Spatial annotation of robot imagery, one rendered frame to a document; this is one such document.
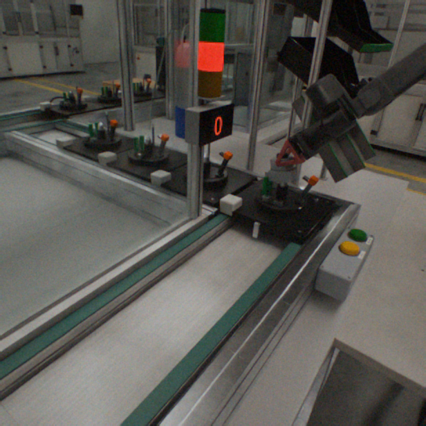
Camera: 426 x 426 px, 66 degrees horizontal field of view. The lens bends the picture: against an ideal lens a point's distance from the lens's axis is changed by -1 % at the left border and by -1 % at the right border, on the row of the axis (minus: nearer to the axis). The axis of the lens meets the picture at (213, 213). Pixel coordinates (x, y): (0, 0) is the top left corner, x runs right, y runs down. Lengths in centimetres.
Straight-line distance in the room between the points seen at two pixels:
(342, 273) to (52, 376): 56
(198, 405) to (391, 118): 471
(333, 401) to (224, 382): 124
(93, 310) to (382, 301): 63
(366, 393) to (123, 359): 137
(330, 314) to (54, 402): 54
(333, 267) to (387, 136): 436
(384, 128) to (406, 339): 436
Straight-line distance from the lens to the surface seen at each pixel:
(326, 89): 81
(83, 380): 59
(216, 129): 73
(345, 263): 77
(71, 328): 62
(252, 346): 56
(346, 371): 185
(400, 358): 77
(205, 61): 70
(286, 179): 87
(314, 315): 78
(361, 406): 176
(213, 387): 52
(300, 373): 67
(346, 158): 119
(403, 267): 102
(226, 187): 99
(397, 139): 503
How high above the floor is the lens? 139
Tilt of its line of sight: 30 degrees down
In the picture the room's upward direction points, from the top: 3 degrees clockwise
